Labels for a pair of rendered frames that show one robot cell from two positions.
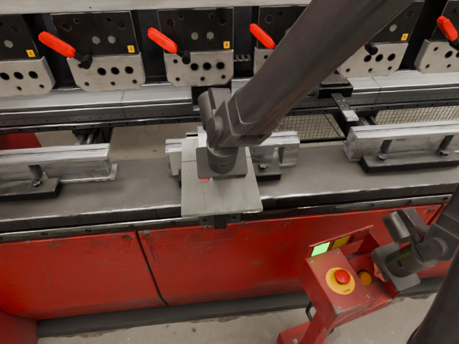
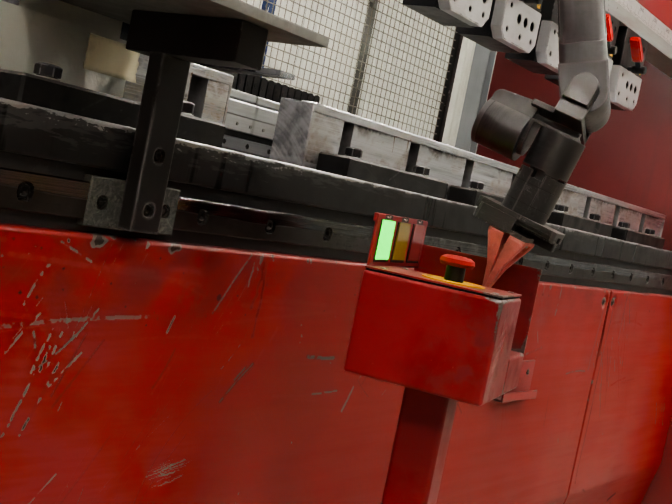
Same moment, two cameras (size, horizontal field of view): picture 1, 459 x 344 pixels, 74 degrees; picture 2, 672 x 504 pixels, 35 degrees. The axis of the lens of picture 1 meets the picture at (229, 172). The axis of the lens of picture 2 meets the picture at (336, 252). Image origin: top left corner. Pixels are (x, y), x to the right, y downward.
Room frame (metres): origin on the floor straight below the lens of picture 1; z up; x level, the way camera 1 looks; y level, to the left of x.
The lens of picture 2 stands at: (-0.29, 0.71, 0.85)
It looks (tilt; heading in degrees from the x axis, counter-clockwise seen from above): 3 degrees down; 310
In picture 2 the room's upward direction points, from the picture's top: 11 degrees clockwise
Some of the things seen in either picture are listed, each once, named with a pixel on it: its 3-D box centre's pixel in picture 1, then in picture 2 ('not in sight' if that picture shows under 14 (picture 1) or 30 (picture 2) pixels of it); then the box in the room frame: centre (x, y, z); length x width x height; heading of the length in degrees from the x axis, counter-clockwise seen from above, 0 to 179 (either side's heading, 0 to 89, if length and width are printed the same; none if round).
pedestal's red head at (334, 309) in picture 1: (350, 276); (449, 305); (0.39, -0.33, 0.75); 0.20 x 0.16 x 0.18; 109
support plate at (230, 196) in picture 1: (217, 171); (170, 11); (0.54, 0.03, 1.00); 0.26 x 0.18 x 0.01; 6
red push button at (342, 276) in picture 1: (341, 278); (455, 271); (0.36, -0.28, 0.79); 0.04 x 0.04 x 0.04
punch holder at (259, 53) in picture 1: (285, 39); not in sight; (0.71, -0.13, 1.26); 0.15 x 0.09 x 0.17; 96
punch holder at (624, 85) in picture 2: not in sight; (614, 68); (0.86, -1.52, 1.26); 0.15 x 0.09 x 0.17; 96
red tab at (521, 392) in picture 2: not in sight; (518, 380); (0.64, -0.99, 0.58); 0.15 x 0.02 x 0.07; 96
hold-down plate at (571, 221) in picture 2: not in sight; (576, 223); (0.78, -1.36, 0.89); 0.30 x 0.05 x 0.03; 96
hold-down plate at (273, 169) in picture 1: (229, 174); (116, 112); (0.64, 0.00, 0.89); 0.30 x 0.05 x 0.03; 96
